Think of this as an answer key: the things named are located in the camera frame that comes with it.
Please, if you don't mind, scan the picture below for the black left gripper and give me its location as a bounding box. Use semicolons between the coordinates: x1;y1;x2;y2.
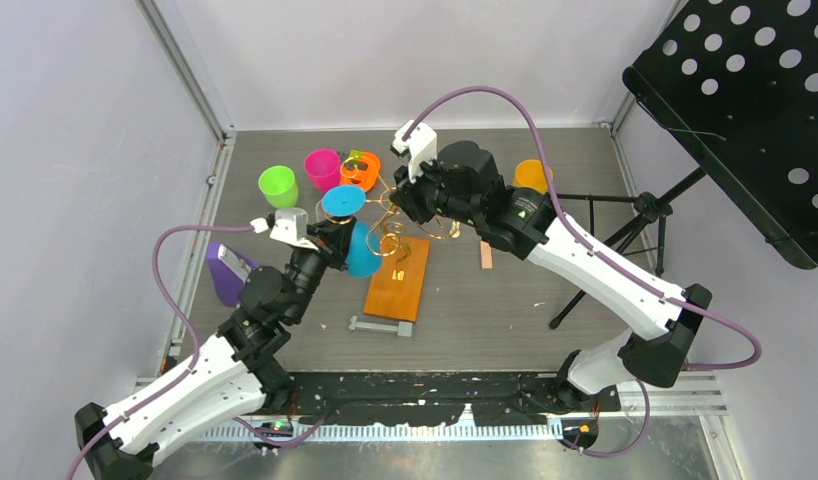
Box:
285;214;355;323

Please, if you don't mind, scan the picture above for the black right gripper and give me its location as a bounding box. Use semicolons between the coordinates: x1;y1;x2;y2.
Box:
392;151;481;227

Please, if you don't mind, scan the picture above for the blue plastic wine glass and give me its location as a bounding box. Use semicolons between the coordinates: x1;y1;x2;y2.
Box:
321;185;382;278

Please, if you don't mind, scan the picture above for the gold wire wine glass rack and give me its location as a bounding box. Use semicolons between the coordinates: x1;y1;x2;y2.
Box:
363;173;459;325

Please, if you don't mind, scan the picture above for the green plastic wine glass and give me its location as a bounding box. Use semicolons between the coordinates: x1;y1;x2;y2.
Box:
258;165;299;209

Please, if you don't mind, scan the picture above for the orange plastic wine glass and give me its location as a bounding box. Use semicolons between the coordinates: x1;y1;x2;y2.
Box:
512;159;553;194

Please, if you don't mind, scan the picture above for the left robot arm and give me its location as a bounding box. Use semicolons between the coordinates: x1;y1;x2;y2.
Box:
66;208;356;479

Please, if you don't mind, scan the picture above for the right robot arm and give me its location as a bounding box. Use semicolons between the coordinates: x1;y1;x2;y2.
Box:
390;139;711;411

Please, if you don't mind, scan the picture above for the clear wine glass left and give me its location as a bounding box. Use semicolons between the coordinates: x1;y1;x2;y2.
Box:
314;201;330;222

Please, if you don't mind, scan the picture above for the pink plastic wine glass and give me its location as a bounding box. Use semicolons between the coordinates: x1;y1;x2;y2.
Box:
304;149;342;193

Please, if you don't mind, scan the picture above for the orange plastic bowl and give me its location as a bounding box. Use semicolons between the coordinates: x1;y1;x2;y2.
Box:
340;151;381;192

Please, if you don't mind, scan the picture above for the small wooden block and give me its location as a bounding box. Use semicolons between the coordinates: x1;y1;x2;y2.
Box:
480;241;493;270

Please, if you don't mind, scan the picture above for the purple box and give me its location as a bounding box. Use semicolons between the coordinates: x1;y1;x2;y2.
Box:
205;242;259;308

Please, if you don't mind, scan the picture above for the grey bolt tool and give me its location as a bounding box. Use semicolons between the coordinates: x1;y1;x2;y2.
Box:
349;316;413;338

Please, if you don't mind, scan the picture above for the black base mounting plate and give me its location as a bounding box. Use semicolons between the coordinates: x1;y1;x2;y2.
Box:
260;372;621;427

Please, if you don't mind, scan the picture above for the black perforated music stand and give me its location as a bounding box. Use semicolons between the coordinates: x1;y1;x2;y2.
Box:
548;0;818;331

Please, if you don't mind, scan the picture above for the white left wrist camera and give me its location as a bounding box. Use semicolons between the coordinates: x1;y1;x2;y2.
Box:
250;207;319;250

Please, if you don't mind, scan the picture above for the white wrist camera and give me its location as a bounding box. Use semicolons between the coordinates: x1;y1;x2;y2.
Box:
391;120;438;183
250;207;319;250

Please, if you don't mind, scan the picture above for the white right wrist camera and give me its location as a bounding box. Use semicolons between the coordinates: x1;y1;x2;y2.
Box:
391;120;438;183

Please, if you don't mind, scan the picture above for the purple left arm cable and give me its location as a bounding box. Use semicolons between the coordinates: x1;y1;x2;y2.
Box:
65;223;258;480

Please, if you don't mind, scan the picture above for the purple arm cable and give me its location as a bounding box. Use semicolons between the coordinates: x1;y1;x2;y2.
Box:
65;223;258;480
402;86;763;372

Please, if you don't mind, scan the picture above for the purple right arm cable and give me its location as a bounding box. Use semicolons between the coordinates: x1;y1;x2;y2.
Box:
402;86;763;372

